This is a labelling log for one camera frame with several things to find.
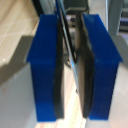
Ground black wire oven tray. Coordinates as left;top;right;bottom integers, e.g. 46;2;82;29
54;0;83;98

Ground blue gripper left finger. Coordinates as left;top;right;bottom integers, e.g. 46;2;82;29
26;13;66;123

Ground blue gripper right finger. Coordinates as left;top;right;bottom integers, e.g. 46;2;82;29
75;12;125;121

